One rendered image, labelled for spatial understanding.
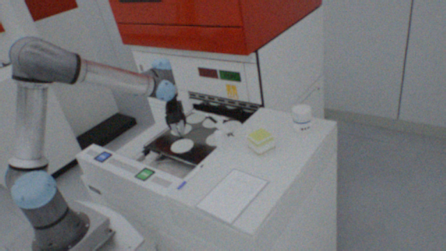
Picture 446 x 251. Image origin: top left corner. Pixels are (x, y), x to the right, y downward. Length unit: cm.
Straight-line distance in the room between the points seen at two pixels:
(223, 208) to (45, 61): 66
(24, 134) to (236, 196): 70
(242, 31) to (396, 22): 161
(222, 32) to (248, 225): 78
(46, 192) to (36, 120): 24
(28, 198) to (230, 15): 92
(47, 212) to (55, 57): 47
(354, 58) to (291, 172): 191
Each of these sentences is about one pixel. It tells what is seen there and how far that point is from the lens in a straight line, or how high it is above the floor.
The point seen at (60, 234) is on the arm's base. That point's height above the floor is 94.
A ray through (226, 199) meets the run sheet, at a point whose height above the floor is 97.
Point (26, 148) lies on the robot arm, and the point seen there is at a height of 119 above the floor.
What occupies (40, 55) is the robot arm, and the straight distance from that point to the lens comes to 109.
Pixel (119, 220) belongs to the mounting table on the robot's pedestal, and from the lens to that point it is 136.
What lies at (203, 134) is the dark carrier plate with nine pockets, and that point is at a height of 90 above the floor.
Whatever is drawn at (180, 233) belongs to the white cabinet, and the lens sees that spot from 127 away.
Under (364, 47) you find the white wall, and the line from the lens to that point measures 288.
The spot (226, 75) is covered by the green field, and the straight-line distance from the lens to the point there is 155.
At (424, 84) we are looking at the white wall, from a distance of 290.
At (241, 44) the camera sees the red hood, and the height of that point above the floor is 127.
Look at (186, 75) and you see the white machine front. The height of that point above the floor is 107.
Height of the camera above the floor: 170
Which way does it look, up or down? 31 degrees down
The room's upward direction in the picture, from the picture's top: 11 degrees counter-clockwise
